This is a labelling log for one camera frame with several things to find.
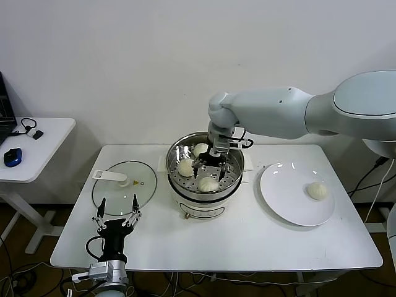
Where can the white electric cooker base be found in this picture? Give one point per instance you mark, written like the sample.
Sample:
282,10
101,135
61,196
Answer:
201,208

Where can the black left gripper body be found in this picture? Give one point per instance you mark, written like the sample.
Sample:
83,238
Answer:
114,241

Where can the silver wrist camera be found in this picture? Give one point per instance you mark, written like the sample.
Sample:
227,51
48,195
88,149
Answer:
221,144
94,272

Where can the black laptop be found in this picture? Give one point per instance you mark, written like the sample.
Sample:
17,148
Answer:
6,123

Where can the white steamed baozi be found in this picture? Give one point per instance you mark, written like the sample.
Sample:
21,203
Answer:
185,167
199,148
208,184
317,191

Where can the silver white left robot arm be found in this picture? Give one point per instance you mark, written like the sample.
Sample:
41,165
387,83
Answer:
116,277

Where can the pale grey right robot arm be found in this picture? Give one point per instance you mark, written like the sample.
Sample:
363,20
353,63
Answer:
278,111

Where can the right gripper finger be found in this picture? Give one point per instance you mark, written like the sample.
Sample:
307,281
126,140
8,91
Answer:
196,165
226,168

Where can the stainless steel steamer basket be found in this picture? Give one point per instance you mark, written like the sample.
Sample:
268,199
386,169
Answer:
235,173

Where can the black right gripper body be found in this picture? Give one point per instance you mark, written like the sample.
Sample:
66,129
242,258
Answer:
213,158

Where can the blue computer mouse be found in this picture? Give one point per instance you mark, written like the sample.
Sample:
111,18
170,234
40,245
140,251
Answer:
12,157

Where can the small black device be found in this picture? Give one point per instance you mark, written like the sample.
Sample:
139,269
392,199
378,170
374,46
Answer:
38,135

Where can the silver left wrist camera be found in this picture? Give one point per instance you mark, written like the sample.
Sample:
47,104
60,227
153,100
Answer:
94,272

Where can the white table leg frame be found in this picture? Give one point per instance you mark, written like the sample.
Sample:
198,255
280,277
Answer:
306,281

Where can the small white side table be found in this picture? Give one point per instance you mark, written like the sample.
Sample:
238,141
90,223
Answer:
46,148

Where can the round white plate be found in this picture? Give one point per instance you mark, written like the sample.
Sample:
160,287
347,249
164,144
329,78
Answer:
278,191

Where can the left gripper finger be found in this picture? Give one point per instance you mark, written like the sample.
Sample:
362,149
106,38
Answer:
135,204
101,207

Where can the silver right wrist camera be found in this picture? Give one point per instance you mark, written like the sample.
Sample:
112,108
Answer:
221,144

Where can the white furniture foot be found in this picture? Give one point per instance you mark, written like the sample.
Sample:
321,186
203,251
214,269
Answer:
377,227

